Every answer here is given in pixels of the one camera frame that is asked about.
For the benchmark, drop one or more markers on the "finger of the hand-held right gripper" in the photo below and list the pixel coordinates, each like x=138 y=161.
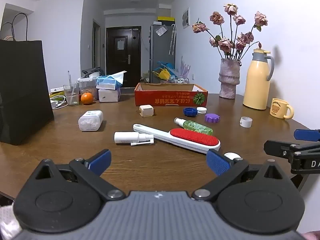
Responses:
x=307 y=135
x=278 y=148

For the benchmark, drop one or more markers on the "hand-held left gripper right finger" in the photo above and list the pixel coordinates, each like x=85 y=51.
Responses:
x=217 y=162

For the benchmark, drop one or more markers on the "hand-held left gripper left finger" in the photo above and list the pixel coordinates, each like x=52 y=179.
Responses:
x=101 y=161

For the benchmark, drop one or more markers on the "small white round cap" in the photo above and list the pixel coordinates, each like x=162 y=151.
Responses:
x=231 y=155

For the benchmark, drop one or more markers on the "white nasal spray bottle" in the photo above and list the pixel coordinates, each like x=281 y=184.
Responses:
x=126 y=137

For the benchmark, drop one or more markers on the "green spray bottle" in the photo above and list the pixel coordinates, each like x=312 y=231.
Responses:
x=197 y=127

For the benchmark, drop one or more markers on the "white gum container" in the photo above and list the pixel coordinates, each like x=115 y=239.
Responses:
x=90 y=122

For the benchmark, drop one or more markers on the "purple bottle cap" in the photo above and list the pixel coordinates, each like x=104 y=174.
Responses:
x=212 y=118

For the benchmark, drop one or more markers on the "white ribbed bottle cap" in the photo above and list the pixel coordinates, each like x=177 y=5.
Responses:
x=201 y=110

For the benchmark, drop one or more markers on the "blue bottle cap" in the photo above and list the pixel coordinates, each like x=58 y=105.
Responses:
x=190 y=112

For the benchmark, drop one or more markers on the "red white lint brush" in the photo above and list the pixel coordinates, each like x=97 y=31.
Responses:
x=160 y=133

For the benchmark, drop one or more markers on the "white cube charger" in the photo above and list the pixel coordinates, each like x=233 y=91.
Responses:
x=146 y=111

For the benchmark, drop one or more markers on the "red cardboard box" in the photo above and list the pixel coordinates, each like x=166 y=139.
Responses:
x=165 y=100

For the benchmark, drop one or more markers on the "cream bear mug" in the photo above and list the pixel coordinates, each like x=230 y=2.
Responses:
x=278 y=108

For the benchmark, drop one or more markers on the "orange fruit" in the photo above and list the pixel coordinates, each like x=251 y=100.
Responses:
x=87 y=98

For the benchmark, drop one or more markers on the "cream thermos jug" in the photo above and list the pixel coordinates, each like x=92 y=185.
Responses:
x=256 y=87

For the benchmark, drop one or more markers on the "purple white tissue pack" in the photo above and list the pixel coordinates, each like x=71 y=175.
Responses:
x=107 y=95

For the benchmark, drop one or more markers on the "clear drinking glass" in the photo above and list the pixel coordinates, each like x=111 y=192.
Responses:
x=71 y=98

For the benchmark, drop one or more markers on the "clear plastic food container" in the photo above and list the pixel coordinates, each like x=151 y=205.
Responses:
x=88 y=87

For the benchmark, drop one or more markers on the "clear drinking straw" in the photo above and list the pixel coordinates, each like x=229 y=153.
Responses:
x=74 y=90

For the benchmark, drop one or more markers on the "blue tissue pack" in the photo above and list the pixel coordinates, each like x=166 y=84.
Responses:
x=106 y=83

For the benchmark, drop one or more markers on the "yellow packet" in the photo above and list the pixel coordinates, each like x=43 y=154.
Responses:
x=56 y=94

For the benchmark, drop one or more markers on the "pink grey ceramic vase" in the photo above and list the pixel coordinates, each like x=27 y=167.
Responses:
x=228 y=80

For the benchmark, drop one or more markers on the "thin white stick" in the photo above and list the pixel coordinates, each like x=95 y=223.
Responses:
x=68 y=77

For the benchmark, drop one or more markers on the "small cart with bottles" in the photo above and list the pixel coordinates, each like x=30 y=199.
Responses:
x=178 y=80

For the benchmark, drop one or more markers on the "black plastic rack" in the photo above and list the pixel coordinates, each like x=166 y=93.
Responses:
x=90 y=70

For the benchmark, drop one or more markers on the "dark brown entrance door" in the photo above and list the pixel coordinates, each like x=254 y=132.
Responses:
x=123 y=65

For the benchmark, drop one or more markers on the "purple decorative leaves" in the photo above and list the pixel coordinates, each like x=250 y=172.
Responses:
x=185 y=67

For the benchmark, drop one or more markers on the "black paper bag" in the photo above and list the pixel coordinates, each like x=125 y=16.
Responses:
x=22 y=92

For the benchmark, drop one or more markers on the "blue yellow plastic toy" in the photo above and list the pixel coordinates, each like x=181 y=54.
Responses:
x=163 y=72

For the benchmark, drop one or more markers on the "white knit cloth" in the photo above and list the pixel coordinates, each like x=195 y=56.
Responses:
x=7 y=222

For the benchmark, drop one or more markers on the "grey side door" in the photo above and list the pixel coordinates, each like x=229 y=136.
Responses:
x=96 y=45

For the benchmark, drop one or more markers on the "bunch of dried pink roses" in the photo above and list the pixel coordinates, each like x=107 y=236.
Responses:
x=225 y=43

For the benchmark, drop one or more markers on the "white paper sheet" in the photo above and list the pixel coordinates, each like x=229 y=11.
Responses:
x=120 y=45

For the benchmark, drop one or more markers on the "grey refrigerator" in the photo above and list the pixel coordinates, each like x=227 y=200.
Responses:
x=160 y=52

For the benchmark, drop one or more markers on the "clear folded umbrella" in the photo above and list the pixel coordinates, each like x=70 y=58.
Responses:
x=172 y=40

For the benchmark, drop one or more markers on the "clear plastic bag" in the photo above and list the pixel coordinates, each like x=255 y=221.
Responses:
x=160 y=30

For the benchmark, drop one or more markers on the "yellow box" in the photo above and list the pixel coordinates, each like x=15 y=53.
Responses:
x=165 y=18

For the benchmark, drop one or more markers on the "white wall panel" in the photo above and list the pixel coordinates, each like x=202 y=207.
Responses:
x=186 y=18

